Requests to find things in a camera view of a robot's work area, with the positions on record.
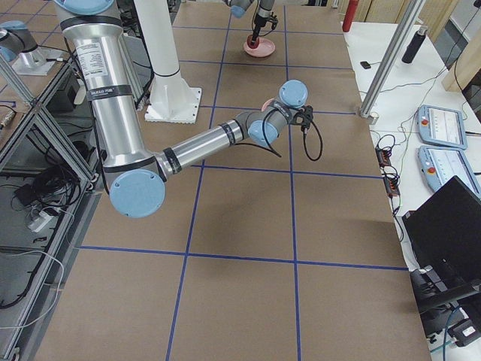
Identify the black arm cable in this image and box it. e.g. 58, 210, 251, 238
236, 112, 323, 162

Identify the black laptop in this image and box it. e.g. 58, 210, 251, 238
402, 176, 480, 282

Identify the aluminium frame post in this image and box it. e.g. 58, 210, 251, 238
358, 0, 425, 125

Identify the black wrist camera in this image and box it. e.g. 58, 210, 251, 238
291, 105, 313, 129
267, 12, 278, 31

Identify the pink plate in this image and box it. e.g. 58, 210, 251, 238
243, 38, 276, 58

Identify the near teach pendant tablet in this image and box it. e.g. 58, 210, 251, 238
417, 146, 480, 196

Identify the orange black usb hub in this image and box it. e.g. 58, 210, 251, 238
375, 147, 392, 168

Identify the red apple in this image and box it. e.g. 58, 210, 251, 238
247, 35, 259, 49

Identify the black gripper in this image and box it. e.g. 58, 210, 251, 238
251, 14, 267, 44

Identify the red cylinder bottle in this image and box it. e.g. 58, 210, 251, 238
342, 0, 359, 32

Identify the far teach pendant tablet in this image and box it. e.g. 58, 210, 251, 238
416, 105, 467, 150

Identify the black water bottle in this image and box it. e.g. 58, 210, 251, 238
401, 26, 429, 64

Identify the pink bowl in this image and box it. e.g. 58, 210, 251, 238
261, 99, 274, 111

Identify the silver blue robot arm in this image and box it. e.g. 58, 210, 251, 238
223, 0, 278, 49
56, 1, 313, 218

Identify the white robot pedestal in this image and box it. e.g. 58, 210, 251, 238
135, 0, 202, 124

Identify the teach pendant tablet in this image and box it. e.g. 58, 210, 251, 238
417, 146, 480, 196
416, 105, 467, 150

